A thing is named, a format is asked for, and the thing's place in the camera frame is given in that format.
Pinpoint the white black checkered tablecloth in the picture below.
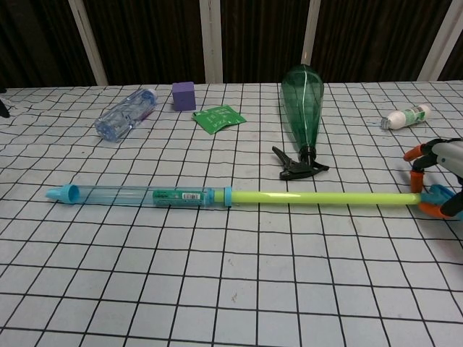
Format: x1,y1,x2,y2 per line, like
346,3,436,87
0,80,463,347

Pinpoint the right orange-tipped silver robot hand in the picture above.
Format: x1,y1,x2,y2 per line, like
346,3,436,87
403,137,463,221

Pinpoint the purple foam cube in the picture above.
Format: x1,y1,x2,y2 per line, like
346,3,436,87
171,82,197,111

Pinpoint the small white bottle green label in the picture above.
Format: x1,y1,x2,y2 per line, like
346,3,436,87
380,103,433,132

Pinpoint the green foil sachet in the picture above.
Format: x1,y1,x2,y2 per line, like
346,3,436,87
192,104,248,136

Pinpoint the white frame post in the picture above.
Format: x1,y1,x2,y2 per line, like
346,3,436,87
199,0,224,85
417,0,463,82
302,0,323,70
67,0,110,87

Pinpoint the blue green toy pump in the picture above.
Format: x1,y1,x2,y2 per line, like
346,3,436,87
45,182,463,222

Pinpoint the green spray bottle black trigger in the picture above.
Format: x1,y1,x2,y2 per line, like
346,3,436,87
271,62,331,181

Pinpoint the clear plastic water bottle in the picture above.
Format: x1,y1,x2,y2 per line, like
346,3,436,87
94,88,159,143

